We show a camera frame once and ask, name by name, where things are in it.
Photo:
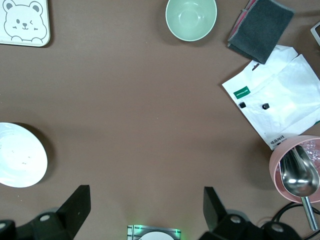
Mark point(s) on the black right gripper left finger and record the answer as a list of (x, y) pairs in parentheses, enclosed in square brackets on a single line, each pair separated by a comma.
[(75, 212)]

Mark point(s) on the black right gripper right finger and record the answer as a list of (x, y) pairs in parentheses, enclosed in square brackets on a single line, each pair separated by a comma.
[(216, 215)]

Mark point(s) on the white round plate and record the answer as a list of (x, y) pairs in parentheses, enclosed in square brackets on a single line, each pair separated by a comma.
[(17, 155)]

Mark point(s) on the pink bowl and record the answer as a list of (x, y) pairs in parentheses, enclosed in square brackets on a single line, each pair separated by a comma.
[(275, 170)]

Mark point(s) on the metal scoop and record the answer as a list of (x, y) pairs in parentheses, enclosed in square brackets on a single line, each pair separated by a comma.
[(297, 180)]

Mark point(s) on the white plastic bag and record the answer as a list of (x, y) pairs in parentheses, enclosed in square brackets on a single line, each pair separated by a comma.
[(280, 100)]

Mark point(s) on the cream bear print tray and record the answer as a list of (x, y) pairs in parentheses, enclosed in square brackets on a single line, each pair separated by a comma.
[(25, 37)]

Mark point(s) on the dark grey folded cloth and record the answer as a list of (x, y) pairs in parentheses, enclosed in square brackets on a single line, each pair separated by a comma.
[(260, 30)]

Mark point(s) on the light green bowl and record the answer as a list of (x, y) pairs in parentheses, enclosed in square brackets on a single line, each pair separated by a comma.
[(191, 17)]

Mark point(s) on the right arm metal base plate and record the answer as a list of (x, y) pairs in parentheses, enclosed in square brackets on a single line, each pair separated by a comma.
[(132, 232)]

